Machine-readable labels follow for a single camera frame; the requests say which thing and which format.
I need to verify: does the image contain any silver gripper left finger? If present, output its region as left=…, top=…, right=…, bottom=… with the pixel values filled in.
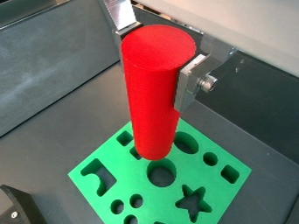
left=102, top=0, right=142, bottom=48

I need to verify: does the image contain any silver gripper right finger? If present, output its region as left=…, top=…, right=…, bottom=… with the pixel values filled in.
left=174, top=34, right=238, bottom=112

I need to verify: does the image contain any red cylinder peg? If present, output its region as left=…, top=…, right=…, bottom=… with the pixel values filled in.
left=120, top=24, right=196, bottom=160

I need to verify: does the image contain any green shape sorter board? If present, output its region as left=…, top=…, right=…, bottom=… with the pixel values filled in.
left=70, top=121, right=251, bottom=224

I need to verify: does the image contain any black corner block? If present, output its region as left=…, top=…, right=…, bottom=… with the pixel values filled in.
left=0, top=185, right=47, bottom=224

